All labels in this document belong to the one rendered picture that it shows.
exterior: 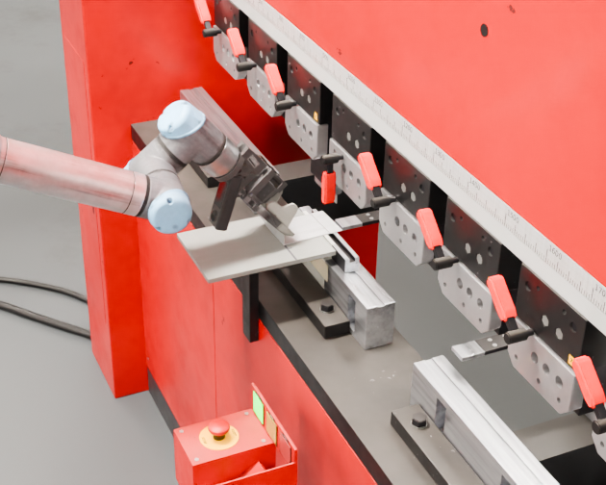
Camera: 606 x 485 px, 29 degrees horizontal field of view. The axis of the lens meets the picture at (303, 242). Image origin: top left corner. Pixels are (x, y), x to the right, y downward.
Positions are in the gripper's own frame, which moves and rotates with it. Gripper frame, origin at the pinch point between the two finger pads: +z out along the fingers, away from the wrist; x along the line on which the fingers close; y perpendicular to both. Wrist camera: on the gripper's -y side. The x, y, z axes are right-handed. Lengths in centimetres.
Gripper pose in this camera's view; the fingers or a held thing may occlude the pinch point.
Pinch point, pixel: (280, 226)
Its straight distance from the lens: 229.3
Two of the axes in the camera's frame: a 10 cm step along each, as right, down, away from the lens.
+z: 5.8, 5.2, 6.3
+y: 7.0, -7.1, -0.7
